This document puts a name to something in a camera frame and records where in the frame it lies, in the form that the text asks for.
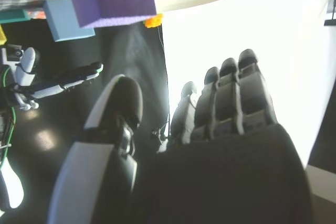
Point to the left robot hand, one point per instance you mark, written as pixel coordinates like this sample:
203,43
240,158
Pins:
223,176

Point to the blue sponge block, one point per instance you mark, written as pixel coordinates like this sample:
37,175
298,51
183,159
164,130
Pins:
65,24

